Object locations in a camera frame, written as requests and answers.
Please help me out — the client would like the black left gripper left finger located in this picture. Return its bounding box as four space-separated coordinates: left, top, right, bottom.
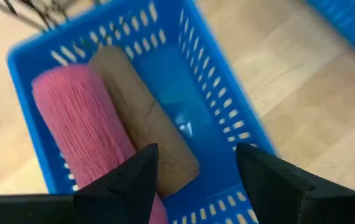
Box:
73 142 160 224

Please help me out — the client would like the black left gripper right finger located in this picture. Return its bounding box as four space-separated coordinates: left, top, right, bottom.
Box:
235 142 355 224

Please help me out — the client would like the tan bandage roll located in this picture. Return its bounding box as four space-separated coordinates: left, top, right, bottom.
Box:
87 45 201 198

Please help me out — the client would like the pink bandage roll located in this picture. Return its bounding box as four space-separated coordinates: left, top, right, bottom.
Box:
30 63 169 224

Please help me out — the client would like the blue slotted plastic basket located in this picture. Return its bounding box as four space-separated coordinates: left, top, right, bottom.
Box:
303 0 355 60
6 0 278 224

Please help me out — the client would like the black wire basket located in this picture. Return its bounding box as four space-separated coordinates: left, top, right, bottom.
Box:
0 0 102 32

